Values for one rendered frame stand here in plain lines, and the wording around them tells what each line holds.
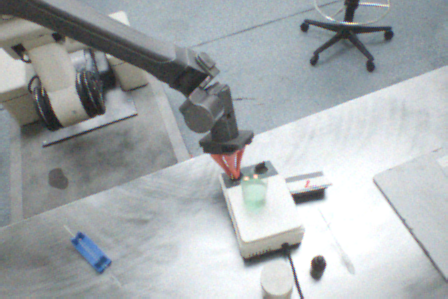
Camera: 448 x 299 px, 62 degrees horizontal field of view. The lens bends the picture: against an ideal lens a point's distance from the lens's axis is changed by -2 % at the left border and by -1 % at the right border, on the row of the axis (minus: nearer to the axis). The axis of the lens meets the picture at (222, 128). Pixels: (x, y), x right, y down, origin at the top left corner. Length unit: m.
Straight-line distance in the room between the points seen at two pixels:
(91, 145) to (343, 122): 0.98
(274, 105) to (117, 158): 0.91
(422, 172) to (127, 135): 1.06
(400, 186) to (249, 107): 1.23
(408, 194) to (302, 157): 0.24
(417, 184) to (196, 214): 0.49
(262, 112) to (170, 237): 1.25
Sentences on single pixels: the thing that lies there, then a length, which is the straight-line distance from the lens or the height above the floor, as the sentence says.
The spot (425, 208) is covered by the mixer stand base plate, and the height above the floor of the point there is 0.76.
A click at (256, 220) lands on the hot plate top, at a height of 0.84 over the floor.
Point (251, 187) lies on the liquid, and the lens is 0.73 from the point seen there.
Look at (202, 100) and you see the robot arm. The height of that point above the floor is 1.02.
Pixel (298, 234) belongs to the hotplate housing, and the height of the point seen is 0.81.
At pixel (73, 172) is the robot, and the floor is 0.36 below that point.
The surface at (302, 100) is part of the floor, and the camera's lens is 2.04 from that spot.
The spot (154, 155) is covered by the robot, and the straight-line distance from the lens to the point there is 1.45.
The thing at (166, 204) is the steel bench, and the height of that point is 0.75.
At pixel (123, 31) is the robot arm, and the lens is 0.68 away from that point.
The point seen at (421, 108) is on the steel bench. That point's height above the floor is 0.75.
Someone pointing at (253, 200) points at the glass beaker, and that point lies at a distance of 0.71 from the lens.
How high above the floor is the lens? 1.51
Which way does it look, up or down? 52 degrees down
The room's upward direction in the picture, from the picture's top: 9 degrees counter-clockwise
